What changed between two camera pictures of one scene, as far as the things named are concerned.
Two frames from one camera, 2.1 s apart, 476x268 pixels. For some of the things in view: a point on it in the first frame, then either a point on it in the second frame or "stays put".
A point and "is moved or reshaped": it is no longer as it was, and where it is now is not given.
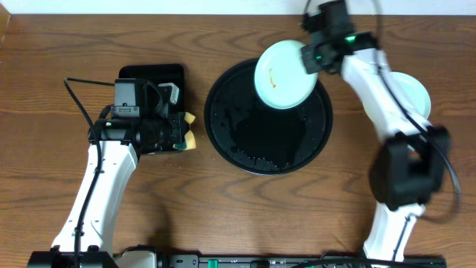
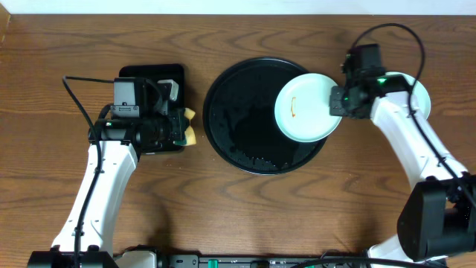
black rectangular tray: x=161 y=74 stays put
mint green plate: x=280 y=79 → x=302 y=108
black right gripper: x=310 y=59 → x=336 y=100
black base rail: x=176 y=257 stays put
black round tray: x=254 y=136 stays put
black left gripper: x=178 y=131 stays put
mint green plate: x=414 y=91 stays put
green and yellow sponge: x=190 y=141 is moved or reshaped
